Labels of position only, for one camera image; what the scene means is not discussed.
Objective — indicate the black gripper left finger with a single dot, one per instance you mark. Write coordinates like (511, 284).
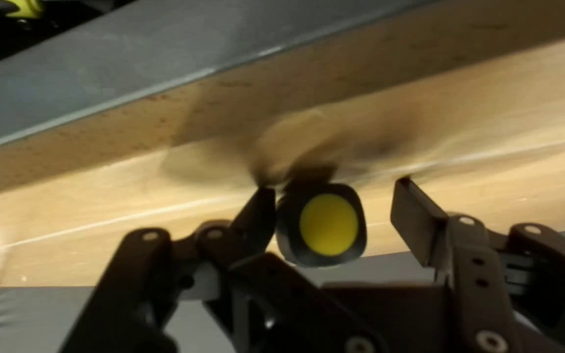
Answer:
(244, 295)

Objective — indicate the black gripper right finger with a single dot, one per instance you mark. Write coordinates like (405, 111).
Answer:
(485, 282)

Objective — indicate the stubby black yellow-capped screwdriver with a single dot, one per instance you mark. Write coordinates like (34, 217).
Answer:
(328, 227)

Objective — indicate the wooden workbench top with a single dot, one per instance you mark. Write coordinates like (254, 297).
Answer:
(426, 131)

